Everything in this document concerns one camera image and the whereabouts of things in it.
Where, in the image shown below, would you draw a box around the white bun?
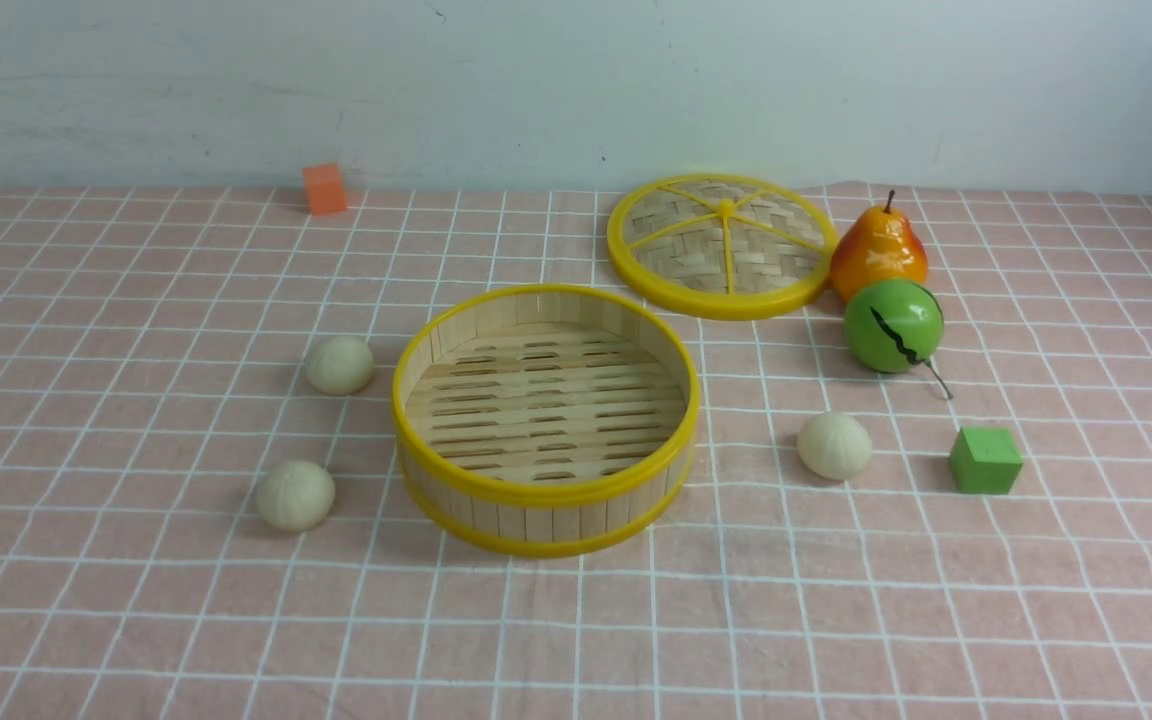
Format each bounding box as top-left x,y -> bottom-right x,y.
796,414 -> 873,483
302,334 -> 376,396
253,460 -> 338,533

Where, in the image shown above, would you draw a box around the orange cube block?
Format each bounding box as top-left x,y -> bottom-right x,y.
302,162 -> 348,217

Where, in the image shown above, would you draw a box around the orange yellow toy pear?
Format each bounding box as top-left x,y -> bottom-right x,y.
829,190 -> 929,304

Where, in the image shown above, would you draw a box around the pink checkered tablecloth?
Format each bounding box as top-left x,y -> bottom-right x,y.
0,187 -> 1152,719

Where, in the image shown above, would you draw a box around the green cube block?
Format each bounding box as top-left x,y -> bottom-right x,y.
948,427 -> 1024,495

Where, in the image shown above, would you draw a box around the yellow bamboo steamer tray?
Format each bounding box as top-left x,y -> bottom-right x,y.
392,285 -> 702,558

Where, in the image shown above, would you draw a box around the green toy watermelon ball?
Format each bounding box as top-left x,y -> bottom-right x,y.
844,278 -> 954,400

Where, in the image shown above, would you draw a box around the yellow bamboo steamer lid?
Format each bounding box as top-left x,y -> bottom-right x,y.
605,173 -> 838,323

